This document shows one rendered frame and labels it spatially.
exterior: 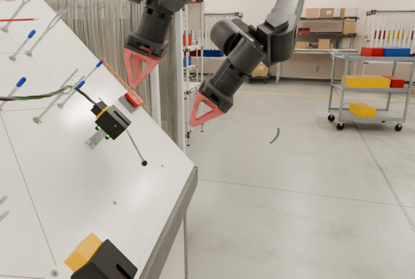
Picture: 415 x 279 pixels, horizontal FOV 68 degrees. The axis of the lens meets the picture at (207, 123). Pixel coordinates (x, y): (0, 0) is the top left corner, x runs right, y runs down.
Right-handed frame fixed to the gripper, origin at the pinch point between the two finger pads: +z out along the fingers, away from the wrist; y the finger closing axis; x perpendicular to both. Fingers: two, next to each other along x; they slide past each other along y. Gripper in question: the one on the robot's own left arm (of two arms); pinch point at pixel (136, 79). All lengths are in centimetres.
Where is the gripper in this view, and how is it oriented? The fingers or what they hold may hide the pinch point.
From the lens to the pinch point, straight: 66.8
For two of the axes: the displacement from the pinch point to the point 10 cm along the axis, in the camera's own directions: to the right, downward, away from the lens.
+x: 9.3, 3.6, 1.0
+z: -3.7, 8.6, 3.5
